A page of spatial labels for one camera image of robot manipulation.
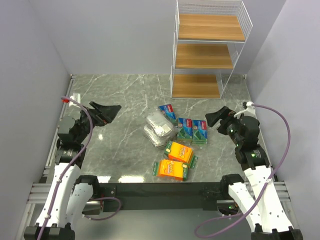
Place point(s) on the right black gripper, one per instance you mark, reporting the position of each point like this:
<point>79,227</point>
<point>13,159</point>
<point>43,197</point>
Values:
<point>223,119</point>

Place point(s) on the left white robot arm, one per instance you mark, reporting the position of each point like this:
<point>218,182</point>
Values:
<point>70,190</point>

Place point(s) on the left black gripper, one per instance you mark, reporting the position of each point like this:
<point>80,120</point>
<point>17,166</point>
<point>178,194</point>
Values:
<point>97,115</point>

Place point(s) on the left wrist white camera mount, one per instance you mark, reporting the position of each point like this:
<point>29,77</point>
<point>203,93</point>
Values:
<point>76,100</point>

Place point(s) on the orange sponge pack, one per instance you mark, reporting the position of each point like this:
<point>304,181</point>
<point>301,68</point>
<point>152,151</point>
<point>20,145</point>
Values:
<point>178,152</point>
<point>170,168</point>

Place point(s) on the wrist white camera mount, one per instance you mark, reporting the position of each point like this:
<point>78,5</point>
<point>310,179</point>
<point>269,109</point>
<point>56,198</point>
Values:
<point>76,100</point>
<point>249,110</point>

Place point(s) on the blue green sponge pack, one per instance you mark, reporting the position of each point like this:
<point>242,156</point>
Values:
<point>169,113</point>
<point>185,130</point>
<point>199,132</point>

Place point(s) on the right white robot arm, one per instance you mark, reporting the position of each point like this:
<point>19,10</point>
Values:
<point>262,209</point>

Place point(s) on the blue green sponge pack back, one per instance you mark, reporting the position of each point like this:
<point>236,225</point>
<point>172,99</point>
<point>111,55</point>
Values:
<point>169,113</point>

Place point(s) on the aluminium frame rail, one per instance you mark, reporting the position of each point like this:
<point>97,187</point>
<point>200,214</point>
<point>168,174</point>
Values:
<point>39,191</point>

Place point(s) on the white wire wooden shelf rack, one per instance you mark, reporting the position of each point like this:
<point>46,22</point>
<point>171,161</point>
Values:
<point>208,39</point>

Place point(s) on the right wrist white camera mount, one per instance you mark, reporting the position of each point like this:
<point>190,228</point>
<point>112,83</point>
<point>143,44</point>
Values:
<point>249,110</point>

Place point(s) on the black base bar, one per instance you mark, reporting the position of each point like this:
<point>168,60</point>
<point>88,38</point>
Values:
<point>164,195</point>

